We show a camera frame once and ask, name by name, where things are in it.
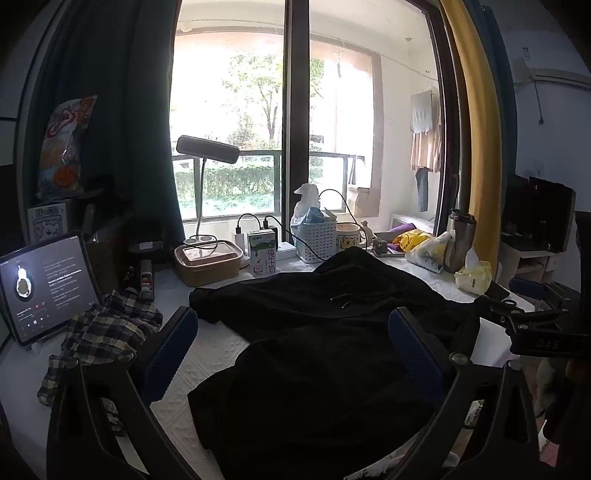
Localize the black box with label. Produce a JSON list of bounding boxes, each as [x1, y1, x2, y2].
[[128, 240, 167, 268]]

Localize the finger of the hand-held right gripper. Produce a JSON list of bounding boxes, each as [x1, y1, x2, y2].
[[509, 278, 583, 306], [478, 295, 561, 335]]

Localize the teal curtain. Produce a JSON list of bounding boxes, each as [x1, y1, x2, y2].
[[18, 0, 185, 241]]

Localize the brown lunch box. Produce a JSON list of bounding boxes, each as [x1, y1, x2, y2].
[[174, 241, 245, 288]]

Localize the yellow curtain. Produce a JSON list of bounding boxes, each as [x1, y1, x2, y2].
[[438, 0, 502, 282]]

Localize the colourful snack bag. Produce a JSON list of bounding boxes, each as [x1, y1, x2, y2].
[[37, 95, 99, 199]]

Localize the tablet with dark screen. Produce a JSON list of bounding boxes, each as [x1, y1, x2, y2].
[[0, 232, 105, 348]]

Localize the white bear print box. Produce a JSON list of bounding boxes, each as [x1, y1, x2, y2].
[[28, 202, 70, 245]]

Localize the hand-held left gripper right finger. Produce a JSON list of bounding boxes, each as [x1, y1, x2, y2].
[[388, 307, 555, 480]]

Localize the plaid pants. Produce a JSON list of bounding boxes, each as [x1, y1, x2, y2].
[[37, 288, 164, 407]]

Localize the balcony railing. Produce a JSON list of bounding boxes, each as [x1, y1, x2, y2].
[[172, 150, 365, 220]]

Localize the brown cardboard box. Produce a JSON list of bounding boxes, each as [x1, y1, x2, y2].
[[88, 226, 130, 296]]

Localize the yellow crumpled item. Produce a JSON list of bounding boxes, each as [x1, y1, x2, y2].
[[397, 229, 432, 252]]

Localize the white air conditioner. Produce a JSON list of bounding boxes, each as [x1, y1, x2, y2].
[[526, 67, 591, 86]]

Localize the steel tumbler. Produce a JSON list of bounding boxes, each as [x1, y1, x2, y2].
[[443, 209, 477, 274]]

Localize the white plastic bag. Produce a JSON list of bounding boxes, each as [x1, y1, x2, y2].
[[293, 183, 321, 222]]

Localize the hanging dark garment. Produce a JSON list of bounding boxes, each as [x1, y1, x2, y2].
[[416, 168, 430, 213]]

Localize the hanging light clothes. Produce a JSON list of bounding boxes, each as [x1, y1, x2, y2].
[[409, 90, 444, 172]]

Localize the grey desk lamp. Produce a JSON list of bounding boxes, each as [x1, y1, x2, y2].
[[175, 135, 241, 252]]

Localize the white plastic basket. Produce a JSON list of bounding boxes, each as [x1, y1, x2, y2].
[[291, 220, 338, 265]]

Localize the black pants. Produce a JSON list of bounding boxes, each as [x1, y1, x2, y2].
[[187, 247, 483, 480]]

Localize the black cable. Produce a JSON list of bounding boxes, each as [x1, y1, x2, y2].
[[291, 188, 352, 264]]

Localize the cream bear mug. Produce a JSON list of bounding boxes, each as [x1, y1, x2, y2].
[[335, 223, 374, 252]]

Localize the yellow tissue pack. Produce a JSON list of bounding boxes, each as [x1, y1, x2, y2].
[[455, 247, 493, 295]]

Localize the black monitor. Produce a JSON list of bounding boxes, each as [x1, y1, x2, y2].
[[503, 175, 577, 254]]

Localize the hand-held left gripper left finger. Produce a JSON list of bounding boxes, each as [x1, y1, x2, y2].
[[46, 305, 199, 480]]

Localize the white green milk carton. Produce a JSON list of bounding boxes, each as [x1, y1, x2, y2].
[[247, 230, 278, 278]]

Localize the small spray can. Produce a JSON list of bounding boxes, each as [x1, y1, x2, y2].
[[139, 259, 155, 302]]

